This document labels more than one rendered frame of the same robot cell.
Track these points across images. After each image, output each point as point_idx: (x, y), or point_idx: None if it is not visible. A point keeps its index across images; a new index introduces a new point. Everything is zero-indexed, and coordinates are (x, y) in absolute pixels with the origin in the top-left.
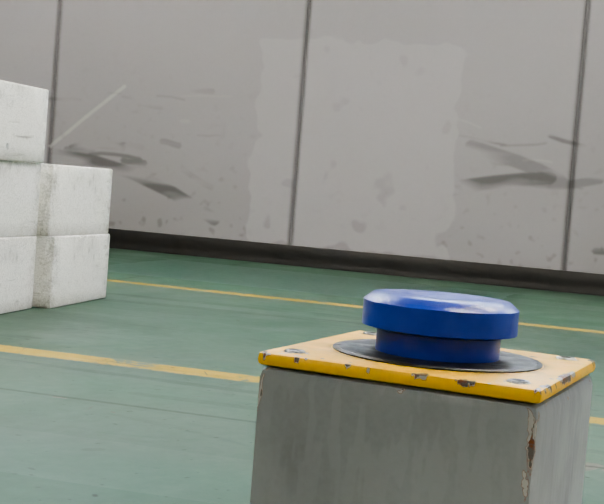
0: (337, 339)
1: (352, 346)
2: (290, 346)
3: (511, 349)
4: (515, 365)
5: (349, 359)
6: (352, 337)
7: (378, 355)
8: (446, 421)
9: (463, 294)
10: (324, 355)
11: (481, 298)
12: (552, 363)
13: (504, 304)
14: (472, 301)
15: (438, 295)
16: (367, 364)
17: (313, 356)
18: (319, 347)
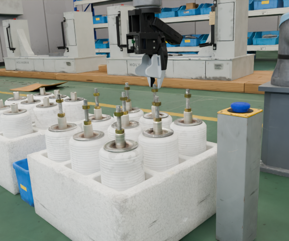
0: (251, 113)
1: (250, 110)
2: (259, 110)
3: (227, 113)
4: (231, 108)
5: (252, 108)
6: (249, 114)
7: (248, 109)
8: None
9: (236, 104)
10: (255, 109)
11: (235, 103)
12: (225, 110)
13: (233, 102)
14: (237, 102)
15: (240, 103)
16: (250, 108)
17: (256, 109)
18: (255, 111)
